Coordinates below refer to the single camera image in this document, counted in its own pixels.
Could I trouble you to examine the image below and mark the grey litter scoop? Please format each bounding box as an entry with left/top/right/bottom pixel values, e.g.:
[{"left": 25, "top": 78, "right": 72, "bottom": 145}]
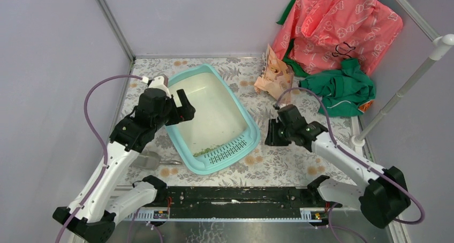
[{"left": 131, "top": 151, "right": 182, "bottom": 170}]

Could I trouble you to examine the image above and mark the white pole stand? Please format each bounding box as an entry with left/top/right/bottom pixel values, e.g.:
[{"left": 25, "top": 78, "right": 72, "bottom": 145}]
[{"left": 351, "top": 34, "right": 453, "bottom": 147}]

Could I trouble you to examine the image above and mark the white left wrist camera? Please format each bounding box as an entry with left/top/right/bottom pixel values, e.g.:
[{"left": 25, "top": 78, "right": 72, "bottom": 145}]
[{"left": 141, "top": 75, "right": 170, "bottom": 96}]

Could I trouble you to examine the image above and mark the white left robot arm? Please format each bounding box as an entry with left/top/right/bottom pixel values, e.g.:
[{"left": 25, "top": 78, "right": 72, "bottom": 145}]
[{"left": 52, "top": 88, "right": 195, "bottom": 242}]

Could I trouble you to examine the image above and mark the teal litter box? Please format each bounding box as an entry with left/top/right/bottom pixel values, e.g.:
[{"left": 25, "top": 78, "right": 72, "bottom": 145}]
[{"left": 165, "top": 64, "right": 261, "bottom": 175}]

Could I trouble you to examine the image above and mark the pink cat litter bag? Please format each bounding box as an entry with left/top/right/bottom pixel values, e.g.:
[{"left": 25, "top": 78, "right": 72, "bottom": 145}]
[{"left": 254, "top": 45, "right": 294, "bottom": 100}]

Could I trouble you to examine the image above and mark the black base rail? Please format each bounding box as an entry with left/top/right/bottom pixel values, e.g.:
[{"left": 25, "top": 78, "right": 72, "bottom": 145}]
[{"left": 148, "top": 186, "right": 333, "bottom": 223}]

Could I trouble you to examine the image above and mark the green sweatshirt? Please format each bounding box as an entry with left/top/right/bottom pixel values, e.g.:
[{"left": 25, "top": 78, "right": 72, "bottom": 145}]
[{"left": 299, "top": 58, "right": 376, "bottom": 117}]

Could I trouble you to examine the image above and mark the dark green garment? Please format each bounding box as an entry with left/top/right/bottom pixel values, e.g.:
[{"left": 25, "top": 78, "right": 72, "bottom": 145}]
[{"left": 276, "top": 0, "right": 357, "bottom": 78}]

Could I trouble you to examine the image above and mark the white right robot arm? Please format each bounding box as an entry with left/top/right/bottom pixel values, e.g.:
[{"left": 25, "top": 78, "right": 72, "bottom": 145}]
[{"left": 264, "top": 105, "right": 411, "bottom": 229}]

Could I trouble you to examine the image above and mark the pink patterned jacket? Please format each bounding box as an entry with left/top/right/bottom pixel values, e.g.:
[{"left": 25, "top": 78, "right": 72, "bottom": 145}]
[{"left": 271, "top": 0, "right": 403, "bottom": 76}]

